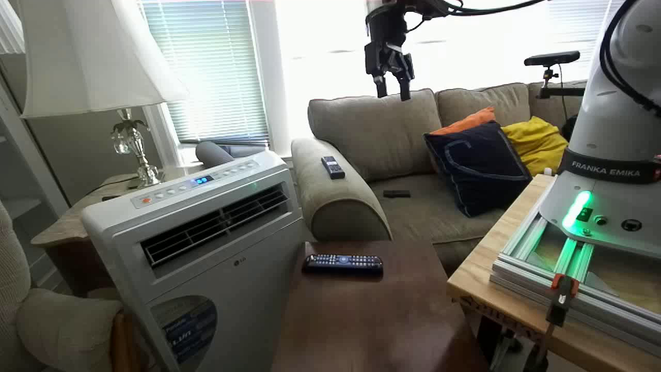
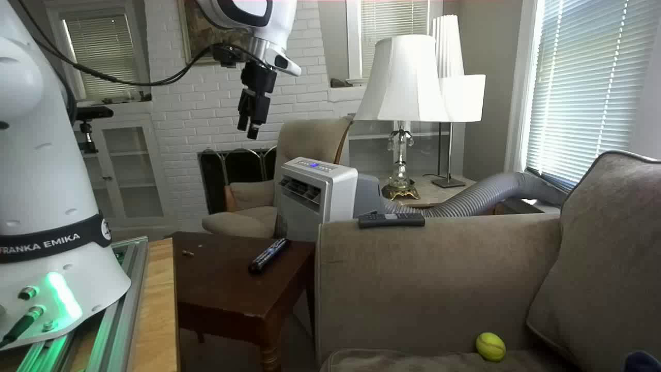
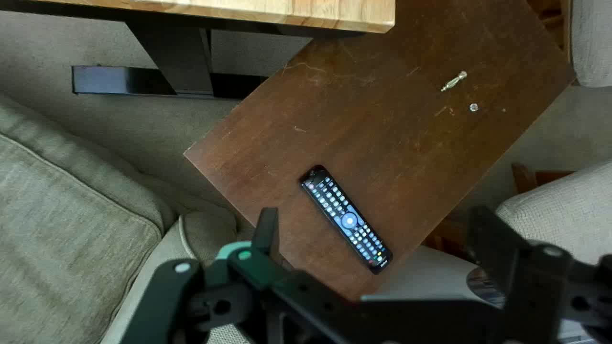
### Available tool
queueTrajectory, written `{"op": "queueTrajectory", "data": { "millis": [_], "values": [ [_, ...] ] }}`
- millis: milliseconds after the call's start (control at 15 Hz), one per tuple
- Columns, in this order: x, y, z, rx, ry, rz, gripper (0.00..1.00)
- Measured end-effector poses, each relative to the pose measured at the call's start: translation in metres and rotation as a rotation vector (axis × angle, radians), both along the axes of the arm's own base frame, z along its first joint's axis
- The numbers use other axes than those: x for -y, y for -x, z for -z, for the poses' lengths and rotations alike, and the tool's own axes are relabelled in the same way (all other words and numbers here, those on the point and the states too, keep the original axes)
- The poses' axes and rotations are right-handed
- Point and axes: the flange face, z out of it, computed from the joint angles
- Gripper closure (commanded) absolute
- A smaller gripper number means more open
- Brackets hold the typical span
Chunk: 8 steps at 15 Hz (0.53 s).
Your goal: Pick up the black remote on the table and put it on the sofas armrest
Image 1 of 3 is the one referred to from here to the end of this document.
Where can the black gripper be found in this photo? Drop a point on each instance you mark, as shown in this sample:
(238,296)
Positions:
(384,41)

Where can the long black remote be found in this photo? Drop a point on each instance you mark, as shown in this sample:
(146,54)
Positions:
(341,263)

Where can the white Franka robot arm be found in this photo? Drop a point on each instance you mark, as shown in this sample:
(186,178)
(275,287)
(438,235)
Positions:
(611,104)

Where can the short black remote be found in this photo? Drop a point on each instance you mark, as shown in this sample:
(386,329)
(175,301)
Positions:
(332,168)

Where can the beige fabric sofa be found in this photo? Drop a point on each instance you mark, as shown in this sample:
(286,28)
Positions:
(373,135)

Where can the orange pillow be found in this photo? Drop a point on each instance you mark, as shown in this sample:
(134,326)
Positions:
(468,119)

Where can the small black device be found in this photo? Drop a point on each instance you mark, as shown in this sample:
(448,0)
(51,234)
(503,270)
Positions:
(396,193)

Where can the navy blue pillow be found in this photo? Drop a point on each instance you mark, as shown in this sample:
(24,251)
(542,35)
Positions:
(477,168)

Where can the yellow blanket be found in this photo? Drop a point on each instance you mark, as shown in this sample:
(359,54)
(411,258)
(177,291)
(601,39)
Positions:
(538,144)

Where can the white window blinds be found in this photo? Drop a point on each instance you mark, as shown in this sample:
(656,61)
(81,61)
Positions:
(207,69)

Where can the light wooden robot bench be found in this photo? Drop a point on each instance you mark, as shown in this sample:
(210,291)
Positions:
(481,268)

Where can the dark brown wooden table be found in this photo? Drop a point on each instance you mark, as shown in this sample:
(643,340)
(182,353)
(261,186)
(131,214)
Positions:
(373,317)

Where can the white portable air conditioner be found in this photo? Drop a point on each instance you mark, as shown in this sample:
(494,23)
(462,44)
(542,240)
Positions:
(219,274)

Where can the orange clamp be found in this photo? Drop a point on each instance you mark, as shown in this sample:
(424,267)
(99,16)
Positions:
(562,285)

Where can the white shade table lamp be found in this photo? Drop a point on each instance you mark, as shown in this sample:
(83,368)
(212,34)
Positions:
(89,54)

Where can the wooden lamp end table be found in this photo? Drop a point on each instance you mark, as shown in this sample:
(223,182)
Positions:
(68,219)

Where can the beige armchair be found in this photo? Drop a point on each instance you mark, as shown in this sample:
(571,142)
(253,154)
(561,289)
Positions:
(53,323)

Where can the black camera on tripod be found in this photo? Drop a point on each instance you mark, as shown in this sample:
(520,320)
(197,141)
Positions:
(550,57)

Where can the aluminium base frame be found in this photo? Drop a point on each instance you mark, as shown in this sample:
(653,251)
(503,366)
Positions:
(606,301)

